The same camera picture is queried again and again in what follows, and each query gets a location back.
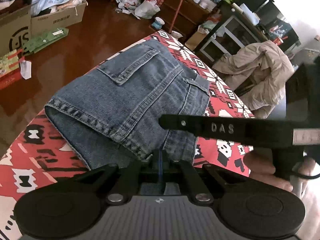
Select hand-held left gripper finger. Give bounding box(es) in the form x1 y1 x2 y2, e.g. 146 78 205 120
161 149 252 205
71 149 162 205

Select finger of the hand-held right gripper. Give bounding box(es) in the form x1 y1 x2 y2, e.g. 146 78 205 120
158 114 200 138

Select blue denim shorts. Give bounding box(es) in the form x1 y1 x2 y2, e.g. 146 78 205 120
44 40 210 195

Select person's right hand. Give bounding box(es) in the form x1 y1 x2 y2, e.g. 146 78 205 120
244 150 294 193

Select beige padded jacket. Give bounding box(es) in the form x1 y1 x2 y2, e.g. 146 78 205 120
212 40 295 119

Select white framed cabinet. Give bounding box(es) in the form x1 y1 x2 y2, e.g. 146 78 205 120
200 15 267 63

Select yellow paper bag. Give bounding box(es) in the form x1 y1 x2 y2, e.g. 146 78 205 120
185 25 208 52

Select blue pet bowl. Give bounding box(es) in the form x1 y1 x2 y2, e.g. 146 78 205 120
151 17 164 30

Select brown wooden dresser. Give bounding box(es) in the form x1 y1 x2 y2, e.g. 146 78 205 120
160 0 218 43

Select red broom stick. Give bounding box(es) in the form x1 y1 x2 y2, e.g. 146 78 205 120
171 0 190 32

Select white paper roll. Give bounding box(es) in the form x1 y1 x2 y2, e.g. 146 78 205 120
239 4 260 25

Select plain white plastic bag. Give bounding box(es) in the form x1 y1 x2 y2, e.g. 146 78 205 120
135 0 160 19

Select black desk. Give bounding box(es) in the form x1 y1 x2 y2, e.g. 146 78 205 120
194 1 300 55

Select black monitor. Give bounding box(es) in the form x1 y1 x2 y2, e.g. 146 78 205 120
257 0 300 45

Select red patterned blanket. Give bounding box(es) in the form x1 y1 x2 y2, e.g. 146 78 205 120
0 30 257 240

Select printed white plastic bag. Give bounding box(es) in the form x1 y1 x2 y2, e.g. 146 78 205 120
116 0 142 18

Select green flat package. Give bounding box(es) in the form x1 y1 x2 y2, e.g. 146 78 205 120
22 27 69 54

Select brown cardboard box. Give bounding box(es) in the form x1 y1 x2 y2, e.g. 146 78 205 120
30 0 88 35

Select cardboard box round print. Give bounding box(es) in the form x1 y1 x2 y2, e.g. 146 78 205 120
0 0 37 58

